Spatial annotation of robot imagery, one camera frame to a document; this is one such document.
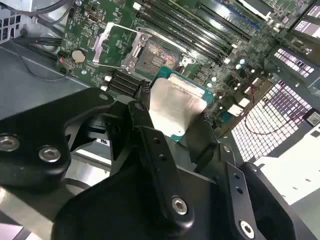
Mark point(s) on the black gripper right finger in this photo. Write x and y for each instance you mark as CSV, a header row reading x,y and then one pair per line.
x,y
235,200

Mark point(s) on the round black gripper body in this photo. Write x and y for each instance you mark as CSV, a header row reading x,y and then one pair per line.
x,y
130,212

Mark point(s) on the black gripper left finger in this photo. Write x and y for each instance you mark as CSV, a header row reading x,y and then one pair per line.
x,y
37,120

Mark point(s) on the silver CPU green edge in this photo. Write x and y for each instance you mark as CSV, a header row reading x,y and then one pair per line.
x,y
175,105

